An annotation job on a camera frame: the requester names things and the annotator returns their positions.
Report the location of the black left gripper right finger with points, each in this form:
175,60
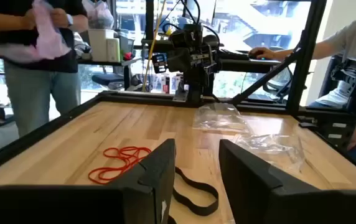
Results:
252,193

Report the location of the pale crumpled bag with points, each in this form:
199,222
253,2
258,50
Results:
47,40

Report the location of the small white container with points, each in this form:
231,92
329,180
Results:
113,49

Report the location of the red rubber band tangle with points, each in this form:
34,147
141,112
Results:
130,158

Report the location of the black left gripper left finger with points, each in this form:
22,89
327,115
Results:
147,189

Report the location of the clear filled plastic bag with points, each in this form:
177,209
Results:
98,14

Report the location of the black mesh office chair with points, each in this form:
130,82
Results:
279,81

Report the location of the small red item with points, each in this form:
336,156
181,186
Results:
129,56

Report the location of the person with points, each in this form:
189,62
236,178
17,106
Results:
35,93
352,40

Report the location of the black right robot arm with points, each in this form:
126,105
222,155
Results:
196,90

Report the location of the large white container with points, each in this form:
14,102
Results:
98,43

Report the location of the clear plastic bag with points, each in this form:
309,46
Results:
218,119
268,149
98,14

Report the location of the flat clear plastic bag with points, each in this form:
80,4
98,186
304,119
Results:
218,119

